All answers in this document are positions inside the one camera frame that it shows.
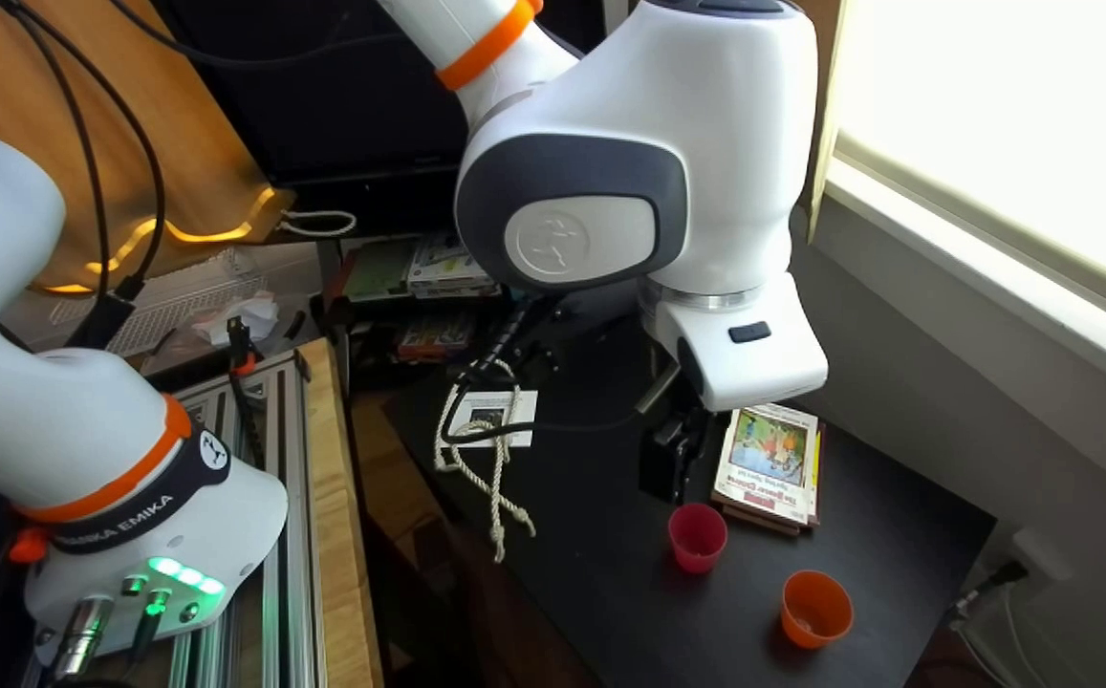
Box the pink plastic cup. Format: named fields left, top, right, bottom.
left=668, top=503, right=729, bottom=575

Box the orange plastic cup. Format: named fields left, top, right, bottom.
left=780, top=570, right=856, bottom=652

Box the stack of picture books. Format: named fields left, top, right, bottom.
left=710, top=401, right=824, bottom=537

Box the white card with dark picture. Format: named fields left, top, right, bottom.
left=446, top=388, right=540, bottom=449

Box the small printed box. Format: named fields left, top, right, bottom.
left=396, top=315, right=476, bottom=363

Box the stack of game boxes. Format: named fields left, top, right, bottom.
left=341, top=232, right=503, bottom=301

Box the beige curtain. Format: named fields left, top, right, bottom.
left=798, top=0, right=848, bottom=242

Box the black clamp with orange trigger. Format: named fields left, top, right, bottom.
left=225, top=316, right=269, bottom=471

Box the crumpled white paper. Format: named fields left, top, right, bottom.
left=192, top=291, right=280, bottom=347

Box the window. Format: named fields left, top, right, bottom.
left=818, top=0, right=1106, bottom=335

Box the white mesh basket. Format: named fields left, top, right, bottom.
left=44, top=247, right=269, bottom=360

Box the glowing wooden lamp board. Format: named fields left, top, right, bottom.
left=0, top=0, right=297, bottom=294

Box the white knotted rope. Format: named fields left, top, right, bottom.
left=432, top=357, right=537, bottom=565

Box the white wall socket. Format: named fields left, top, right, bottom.
left=1009, top=527, right=1074, bottom=586

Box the white cord loop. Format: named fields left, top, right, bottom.
left=276, top=207, right=358, bottom=239

